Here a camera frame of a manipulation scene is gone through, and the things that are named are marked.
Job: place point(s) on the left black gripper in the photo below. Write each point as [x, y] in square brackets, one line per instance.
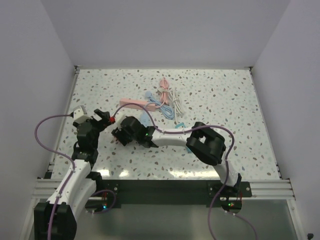
[104, 116]

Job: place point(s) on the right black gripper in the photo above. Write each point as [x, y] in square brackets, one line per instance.
[118, 133]

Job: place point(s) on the light blue power strip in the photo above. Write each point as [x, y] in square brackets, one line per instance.
[145, 120]

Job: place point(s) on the teal power strip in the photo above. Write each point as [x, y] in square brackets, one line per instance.
[182, 125]

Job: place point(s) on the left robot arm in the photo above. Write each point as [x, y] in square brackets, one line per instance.
[56, 219]

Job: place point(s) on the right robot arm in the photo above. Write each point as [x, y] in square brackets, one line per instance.
[211, 144]

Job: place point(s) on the pink power strip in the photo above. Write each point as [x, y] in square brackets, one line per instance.
[137, 104]

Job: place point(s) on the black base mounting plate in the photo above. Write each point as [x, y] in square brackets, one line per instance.
[154, 192]

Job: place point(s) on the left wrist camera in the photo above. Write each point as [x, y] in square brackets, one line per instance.
[79, 114]

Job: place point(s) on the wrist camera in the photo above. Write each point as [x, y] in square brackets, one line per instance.
[79, 114]
[117, 119]

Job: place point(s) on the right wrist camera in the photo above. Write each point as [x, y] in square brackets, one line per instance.
[117, 119]

